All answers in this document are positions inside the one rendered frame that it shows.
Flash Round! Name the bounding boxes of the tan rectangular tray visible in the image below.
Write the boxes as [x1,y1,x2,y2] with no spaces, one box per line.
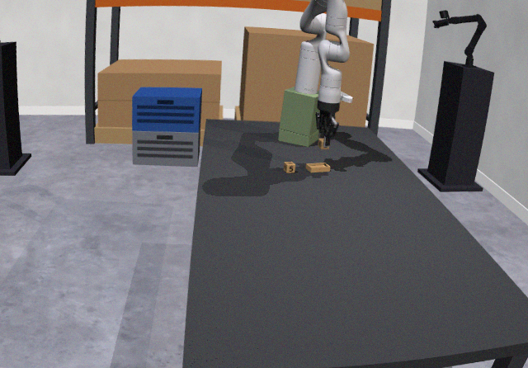
[306,163,330,172]

